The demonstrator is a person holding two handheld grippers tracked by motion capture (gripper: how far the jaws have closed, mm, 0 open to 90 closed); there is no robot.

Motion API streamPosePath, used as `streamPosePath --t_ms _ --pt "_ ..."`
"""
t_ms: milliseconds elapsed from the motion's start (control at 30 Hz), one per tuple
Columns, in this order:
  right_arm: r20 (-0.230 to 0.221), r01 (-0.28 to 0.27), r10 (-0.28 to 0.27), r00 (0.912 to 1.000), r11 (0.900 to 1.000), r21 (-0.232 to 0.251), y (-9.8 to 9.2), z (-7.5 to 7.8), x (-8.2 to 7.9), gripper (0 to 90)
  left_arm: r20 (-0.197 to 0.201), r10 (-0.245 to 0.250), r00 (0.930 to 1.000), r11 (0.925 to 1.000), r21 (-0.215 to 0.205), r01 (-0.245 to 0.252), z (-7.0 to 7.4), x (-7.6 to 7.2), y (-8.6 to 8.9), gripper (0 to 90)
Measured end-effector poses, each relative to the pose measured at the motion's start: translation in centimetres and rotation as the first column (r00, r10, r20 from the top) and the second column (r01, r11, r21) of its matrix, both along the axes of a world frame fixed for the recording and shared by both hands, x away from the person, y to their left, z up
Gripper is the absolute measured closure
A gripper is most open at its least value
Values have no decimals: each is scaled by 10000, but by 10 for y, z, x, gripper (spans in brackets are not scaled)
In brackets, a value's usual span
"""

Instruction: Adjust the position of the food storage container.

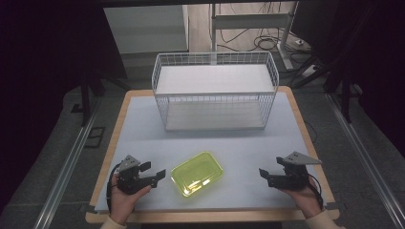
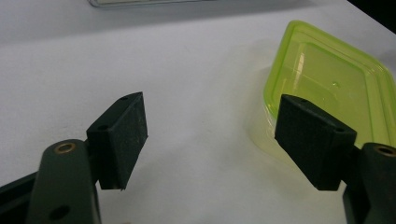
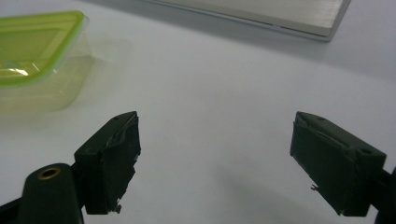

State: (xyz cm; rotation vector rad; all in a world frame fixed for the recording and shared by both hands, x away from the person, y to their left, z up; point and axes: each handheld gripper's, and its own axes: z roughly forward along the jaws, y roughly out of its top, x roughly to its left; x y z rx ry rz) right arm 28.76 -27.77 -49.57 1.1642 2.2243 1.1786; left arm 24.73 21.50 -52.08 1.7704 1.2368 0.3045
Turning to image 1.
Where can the metal floor rail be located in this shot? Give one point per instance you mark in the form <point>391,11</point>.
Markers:
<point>366,159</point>
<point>65,171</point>

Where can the dark metal stand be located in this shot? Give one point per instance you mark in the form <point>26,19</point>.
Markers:
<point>86,98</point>
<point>345,95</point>

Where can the dark curtain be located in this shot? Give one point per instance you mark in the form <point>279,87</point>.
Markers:
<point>379,63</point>
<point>47,63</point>

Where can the grey-blue table mat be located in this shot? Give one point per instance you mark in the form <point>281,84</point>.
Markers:
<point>223,143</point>

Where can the white power strip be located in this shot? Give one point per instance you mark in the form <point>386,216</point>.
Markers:
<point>309,71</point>

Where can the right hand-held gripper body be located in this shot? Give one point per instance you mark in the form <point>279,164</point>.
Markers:
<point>291,178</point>

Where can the white metal desk frame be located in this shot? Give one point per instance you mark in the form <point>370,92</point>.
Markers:
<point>251,20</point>

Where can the white cabinet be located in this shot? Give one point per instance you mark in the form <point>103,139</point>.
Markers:
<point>146,28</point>

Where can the person's left hand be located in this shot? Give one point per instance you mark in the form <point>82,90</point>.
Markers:
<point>122,203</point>

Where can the person's right hand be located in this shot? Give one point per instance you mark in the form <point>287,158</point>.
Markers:
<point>304,200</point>

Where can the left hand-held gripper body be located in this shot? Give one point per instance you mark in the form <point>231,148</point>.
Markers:
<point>131,182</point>

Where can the yellow-green plastic tray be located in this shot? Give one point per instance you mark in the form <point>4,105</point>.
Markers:
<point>197,173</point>

